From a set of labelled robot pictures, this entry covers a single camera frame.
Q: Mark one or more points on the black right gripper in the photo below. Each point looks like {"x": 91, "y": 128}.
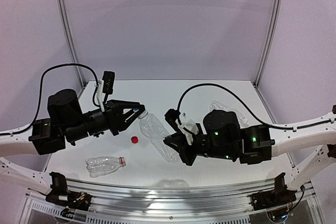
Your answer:
{"x": 186, "y": 149}

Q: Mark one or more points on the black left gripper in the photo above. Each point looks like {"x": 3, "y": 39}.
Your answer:
{"x": 113, "y": 117}

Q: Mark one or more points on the red bottle cap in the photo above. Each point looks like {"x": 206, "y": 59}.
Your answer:
{"x": 134, "y": 139}

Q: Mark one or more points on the clear bottle with red ring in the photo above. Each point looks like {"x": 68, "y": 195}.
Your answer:
{"x": 104, "y": 165}

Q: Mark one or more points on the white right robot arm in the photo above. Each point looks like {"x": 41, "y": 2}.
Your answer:
{"x": 220, "y": 136}

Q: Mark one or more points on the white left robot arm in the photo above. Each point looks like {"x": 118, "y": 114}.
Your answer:
{"x": 66, "y": 124}

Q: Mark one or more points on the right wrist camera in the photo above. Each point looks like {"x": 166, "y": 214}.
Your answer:
{"x": 189, "y": 129}

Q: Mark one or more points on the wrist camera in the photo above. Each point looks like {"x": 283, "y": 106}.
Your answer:
{"x": 189, "y": 129}
{"x": 103, "y": 89}

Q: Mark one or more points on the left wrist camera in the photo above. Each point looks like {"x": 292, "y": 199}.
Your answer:
{"x": 103, "y": 89}

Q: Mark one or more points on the aluminium front table rail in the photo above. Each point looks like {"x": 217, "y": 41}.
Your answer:
{"x": 177, "y": 203}

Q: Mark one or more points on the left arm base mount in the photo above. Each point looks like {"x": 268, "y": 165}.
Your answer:
{"x": 71, "y": 201}

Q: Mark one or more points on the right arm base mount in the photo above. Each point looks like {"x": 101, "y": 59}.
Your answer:
{"x": 278, "y": 202}

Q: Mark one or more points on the left aluminium frame post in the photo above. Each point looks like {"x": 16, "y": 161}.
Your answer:
{"x": 67, "y": 31}

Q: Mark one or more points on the aluminium frame post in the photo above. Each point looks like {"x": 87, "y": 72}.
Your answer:
{"x": 268, "y": 42}
{"x": 67, "y": 31}

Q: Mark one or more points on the right aluminium frame post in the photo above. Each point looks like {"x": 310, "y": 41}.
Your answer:
{"x": 268, "y": 42}

